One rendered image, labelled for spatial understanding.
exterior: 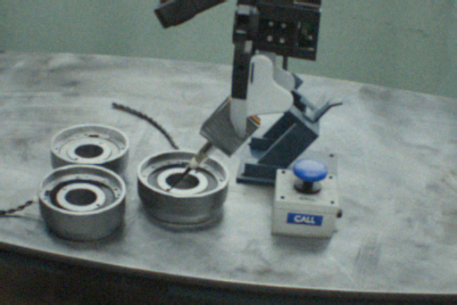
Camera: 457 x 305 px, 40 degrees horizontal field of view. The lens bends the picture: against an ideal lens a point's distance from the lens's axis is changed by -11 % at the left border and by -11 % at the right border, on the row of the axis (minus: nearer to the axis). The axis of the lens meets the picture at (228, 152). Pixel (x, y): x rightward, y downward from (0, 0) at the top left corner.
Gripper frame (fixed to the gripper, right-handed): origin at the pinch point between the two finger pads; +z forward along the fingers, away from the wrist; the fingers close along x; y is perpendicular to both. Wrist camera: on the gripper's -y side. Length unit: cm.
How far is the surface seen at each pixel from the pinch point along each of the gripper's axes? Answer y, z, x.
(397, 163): 21.9, 13.1, 20.6
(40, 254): -19.1, 13.8, -11.2
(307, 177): 8.1, 6.3, 0.9
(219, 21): -22, 40, 163
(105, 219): -12.2, 10.2, -7.0
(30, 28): -96, 46, 159
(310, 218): 9.1, 10.5, -0.7
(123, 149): -14.4, 10.3, 8.9
